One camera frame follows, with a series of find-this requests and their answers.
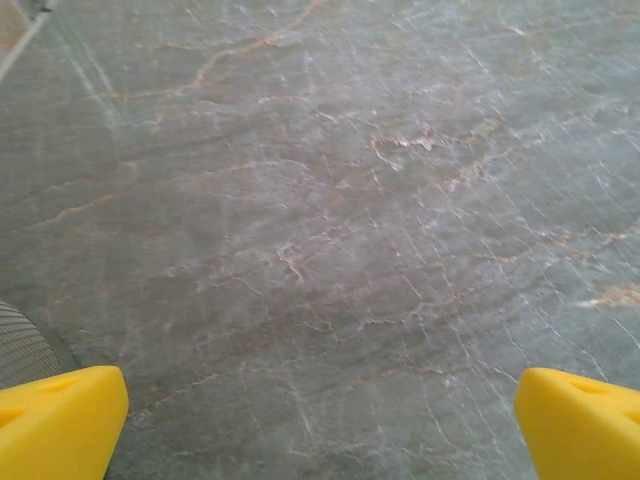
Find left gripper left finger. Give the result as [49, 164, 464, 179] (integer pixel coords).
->
[0, 365, 130, 480]

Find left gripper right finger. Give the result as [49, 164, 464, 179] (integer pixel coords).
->
[514, 367, 640, 480]

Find translucent grey plastic bin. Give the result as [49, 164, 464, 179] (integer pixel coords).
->
[0, 299, 77, 390]

